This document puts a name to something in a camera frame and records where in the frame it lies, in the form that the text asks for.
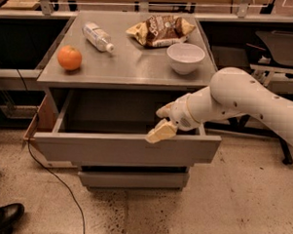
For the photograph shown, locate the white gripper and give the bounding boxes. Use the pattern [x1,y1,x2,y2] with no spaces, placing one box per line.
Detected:
[145,94,200,143]

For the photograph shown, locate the grey top drawer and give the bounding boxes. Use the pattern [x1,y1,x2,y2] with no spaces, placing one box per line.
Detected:
[35,89,222,168]

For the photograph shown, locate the grey drawer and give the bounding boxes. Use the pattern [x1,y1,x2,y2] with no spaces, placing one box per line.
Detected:
[78,172,190,189]
[35,89,222,168]

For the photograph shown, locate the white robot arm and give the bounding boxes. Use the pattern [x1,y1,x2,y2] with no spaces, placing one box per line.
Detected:
[145,67,293,146]

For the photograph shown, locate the grey bottom drawer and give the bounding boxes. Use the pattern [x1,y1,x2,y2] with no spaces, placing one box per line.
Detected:
[78,172,190,189]

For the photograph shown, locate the grey drawer cabinet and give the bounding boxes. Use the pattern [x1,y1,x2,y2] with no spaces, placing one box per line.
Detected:
[31,8,225,194]

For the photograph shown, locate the white ceramic bowl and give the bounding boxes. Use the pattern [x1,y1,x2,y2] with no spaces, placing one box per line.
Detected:
[166,43,205,75]

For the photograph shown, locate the brown chip bag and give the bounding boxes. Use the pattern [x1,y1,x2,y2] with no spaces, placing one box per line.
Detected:
[126,15,197,48]

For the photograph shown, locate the clear plastic water bottle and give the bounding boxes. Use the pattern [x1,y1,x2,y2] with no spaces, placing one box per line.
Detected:
[82,21,115,53]

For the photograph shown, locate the orange fruit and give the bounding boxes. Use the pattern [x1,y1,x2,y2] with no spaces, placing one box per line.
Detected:
[57,45,82,71]

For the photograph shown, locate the cardboard box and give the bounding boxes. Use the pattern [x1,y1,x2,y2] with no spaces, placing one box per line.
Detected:
[20,95,80,170]

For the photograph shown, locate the black leather shoe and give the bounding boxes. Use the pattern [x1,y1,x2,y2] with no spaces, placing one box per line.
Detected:
[0,203,24,234]

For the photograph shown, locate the black floor cable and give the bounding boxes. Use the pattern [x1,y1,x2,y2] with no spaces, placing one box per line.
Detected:
[8,68,93,234]

